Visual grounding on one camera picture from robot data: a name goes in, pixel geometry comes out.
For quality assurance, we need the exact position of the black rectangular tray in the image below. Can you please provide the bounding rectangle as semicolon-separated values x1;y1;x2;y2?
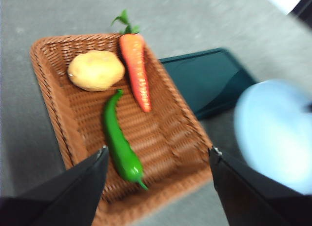
158;47;259;121

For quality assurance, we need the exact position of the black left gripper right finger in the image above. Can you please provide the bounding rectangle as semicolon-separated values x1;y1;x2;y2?
209;147;312;226

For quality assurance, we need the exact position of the yellow-brown potato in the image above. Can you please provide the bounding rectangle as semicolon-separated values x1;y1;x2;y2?
67;50;126;92

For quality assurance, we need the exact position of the orange carrot with green leaves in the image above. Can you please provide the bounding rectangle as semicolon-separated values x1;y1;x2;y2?
111;9;153;113

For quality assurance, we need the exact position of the green pepper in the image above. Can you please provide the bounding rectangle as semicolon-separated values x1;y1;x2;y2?
102;88;149;191

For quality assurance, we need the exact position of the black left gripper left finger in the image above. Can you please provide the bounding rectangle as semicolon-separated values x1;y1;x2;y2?
0;146;109;226

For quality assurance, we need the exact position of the brown wicker basket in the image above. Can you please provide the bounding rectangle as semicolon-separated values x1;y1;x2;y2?
29;33;214;226

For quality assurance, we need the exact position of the light blue plate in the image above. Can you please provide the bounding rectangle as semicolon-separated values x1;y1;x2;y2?
234;80;312;195

